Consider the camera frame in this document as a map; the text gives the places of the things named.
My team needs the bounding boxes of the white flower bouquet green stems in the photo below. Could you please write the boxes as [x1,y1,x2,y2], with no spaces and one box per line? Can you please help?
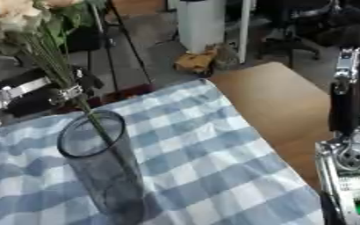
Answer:
[0,0,119,145]

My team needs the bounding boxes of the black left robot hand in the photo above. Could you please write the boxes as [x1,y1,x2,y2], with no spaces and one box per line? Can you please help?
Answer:
[0,65,106,119]

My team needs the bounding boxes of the black office chair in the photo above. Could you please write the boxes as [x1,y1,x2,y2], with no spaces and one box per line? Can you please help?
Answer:
[252,0,360,69]

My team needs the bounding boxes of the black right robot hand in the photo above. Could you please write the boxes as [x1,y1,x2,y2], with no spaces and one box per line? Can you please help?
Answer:
[326,37,360,137]

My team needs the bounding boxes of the white pole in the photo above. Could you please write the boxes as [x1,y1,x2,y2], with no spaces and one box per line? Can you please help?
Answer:
[236,0,254,64]

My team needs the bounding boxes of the black tripod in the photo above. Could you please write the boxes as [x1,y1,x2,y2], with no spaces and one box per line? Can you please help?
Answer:
[86,0,155,92]

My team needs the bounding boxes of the dark glass cylinder vase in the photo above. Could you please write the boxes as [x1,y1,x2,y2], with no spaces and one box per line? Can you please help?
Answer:
[55,109,149,225]

